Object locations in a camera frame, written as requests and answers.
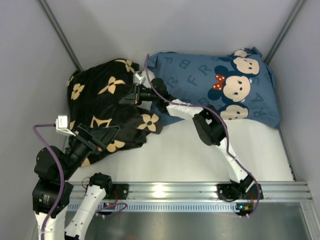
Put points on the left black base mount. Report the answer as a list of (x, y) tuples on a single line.
[(119, 191)]

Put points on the aluminium mounting rail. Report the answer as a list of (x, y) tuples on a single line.
[(277, 191)]

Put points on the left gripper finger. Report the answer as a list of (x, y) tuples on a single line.
[(99, 133), (108, 138)]

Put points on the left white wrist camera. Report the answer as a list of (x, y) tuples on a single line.
[(62, 123)]

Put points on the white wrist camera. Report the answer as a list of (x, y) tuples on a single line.
[(139, 78), (62, 123)]

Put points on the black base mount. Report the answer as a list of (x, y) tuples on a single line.
[(119, 191), (230, 192)]

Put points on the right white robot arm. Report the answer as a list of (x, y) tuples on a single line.
[(211, 130)]

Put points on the perforated cable duct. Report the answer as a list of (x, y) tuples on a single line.
[(189, 207)]

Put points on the blue cartoon print pillow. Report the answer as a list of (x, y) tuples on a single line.
[(239, 85)]

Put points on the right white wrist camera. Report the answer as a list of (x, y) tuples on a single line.
[(139, 78)]

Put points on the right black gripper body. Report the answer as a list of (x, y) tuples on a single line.
[(136, 94)]

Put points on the black floral plush pillowcase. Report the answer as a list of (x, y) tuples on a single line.
[(93, 99)]

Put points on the left aluminium frame post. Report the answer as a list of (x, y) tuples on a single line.
[(60, 33)]

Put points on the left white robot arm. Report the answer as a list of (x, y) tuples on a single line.
[(51, 194)]

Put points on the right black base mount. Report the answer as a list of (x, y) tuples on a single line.
[(230, 192)]

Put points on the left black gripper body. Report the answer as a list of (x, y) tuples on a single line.
[(88, 139)]

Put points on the right aluminium frame post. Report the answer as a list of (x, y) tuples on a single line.
[(298, 7)]

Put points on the aluminium frame post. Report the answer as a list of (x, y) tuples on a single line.
[(60, 33), (298, 7)]

